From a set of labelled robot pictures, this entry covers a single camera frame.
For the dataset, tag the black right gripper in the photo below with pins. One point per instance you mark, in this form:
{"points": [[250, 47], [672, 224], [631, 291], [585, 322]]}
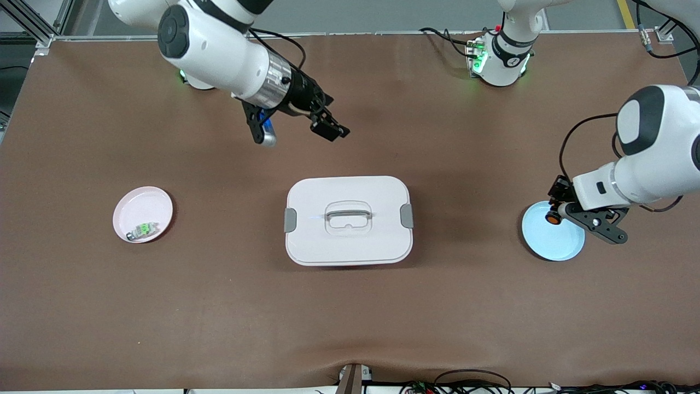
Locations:
{"points": [[302, 97]]}

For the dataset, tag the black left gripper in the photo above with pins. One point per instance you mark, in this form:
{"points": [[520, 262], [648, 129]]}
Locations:
{"points": [[559, 189]]}

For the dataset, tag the orange push-button switch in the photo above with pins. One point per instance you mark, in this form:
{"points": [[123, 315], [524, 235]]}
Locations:
{"points": [[553, 218]]}

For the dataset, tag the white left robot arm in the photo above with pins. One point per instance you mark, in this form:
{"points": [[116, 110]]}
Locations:
{"points": [[651, 153]]}

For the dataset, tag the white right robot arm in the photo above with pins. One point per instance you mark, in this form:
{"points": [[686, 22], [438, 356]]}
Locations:
{"points": [[219, 49]]}

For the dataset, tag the white lidded storage box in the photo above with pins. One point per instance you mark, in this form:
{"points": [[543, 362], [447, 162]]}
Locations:
{"points": [[348, 241]]}

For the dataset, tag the light blue round plate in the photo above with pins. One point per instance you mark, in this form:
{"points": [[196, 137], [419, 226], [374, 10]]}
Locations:
{"points": [[549, 241]]}

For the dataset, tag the pink round plate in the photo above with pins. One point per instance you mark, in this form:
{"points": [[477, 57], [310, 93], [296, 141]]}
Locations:
{"points": [[139, 210]]}

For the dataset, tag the aluminium table edge rail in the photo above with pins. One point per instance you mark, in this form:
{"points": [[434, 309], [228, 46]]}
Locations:
{"points": [[383, 33]]}

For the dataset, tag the metal corner bracket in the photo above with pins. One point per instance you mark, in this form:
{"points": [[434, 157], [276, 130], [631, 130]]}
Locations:
{"points": [[664, 35]]}

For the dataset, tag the green push-button switch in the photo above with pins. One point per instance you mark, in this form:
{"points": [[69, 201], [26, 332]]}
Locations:
{"points": [[143, 231]]}

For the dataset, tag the metal table edge bracket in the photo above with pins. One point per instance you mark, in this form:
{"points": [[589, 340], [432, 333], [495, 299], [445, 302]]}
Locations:
{"points": [[354, 378]]}

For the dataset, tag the aluminium frame profile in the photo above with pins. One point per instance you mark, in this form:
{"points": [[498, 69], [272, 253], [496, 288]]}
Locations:
{"points": [[38, 27]]}

